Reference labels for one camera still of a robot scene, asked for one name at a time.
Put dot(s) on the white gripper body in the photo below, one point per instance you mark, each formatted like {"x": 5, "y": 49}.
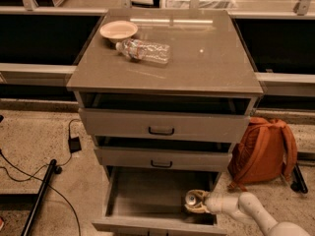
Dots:
{"x": 216, "y": 203}

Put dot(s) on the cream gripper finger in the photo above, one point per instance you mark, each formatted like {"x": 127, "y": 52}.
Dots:
{"x": 197, "y": 209}
{"x": 200, "y": 194}

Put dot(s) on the red bull can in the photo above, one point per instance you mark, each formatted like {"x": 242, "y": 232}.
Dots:
{"x": 190, "y": 199}

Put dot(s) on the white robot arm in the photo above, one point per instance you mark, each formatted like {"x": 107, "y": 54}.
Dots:
{"x": 244, "y": 208}

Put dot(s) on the grey bottom drawer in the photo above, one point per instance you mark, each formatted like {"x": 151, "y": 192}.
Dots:
{"x": 150, "y": 202}

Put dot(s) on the grey drawer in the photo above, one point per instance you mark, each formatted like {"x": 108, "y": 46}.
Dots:
{"x": 164, "y": 125}
{"x": 150, "y": 202}
{"x": 163, "y": 159}

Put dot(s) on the grey middle drawer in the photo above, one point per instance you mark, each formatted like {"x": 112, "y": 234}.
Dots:
{"x": 163, "y": 159}

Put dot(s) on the grey drawer cabinet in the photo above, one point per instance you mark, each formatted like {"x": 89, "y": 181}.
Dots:
{"x": 208, "y": 72}

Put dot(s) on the grey top drawer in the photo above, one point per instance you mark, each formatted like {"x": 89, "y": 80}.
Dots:
{"x": 164, "y": 125}

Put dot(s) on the orange backpack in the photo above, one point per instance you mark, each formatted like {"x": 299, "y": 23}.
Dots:
{"x": 266, "y": 151}

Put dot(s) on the black pole right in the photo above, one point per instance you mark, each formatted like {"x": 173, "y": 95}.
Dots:
{"x": 298, "y": 184}

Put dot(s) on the black pole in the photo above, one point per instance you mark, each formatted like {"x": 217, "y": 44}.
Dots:
{"x": 298, "y": 184}
{"x": 39, "y": 197}

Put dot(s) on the black power adapter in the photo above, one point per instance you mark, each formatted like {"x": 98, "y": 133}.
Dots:
{"x": 74, "y": 144}

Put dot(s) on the clear plastic water bottle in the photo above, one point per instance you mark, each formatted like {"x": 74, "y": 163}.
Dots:
{"x": 137, "y": 49}

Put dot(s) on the black pole left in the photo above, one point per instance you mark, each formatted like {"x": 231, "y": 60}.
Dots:
{"x": 39, "y": 197}

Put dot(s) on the white paper bowl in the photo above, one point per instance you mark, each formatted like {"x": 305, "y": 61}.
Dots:
{"x": 118, "y": 30}

